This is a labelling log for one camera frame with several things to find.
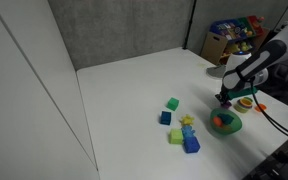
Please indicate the small orange bowl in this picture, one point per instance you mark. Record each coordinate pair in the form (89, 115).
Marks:
(260, 107)

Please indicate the black vertical pole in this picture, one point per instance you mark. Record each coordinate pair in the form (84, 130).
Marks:
(190, 25)

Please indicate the yellow star toy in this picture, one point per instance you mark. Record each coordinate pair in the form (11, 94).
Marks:
(186, 120)

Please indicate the black equipment frame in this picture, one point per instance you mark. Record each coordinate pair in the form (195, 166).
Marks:
(280, 161)

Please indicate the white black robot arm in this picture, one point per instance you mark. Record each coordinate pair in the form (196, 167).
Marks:
(267, 56)

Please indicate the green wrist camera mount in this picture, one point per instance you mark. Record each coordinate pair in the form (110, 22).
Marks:
(243, 92)

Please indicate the large green bowl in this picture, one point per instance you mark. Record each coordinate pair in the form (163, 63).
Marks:
(232, 128)

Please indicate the light blue star toy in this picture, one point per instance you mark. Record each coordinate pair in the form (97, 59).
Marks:
(188, 130)

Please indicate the grey flat device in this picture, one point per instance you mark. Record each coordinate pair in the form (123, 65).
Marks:
(215, 71)

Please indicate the teal toy block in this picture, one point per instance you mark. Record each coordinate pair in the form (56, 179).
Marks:
(226, 118)

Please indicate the lime green foam cube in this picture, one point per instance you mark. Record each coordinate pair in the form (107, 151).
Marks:
(176, 136)

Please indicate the wooden toy bin shelf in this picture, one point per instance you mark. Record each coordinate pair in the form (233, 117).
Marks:
(232, 38)

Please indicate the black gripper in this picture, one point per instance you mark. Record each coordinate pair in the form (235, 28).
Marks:
(230, 91)

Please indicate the orange toy piece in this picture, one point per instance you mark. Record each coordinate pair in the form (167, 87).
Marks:
(217, 121)

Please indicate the dark blue foam cube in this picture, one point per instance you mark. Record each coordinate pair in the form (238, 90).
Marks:
(165, 118)

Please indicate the small green bowl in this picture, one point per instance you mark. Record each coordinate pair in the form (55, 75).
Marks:
(249, 99)

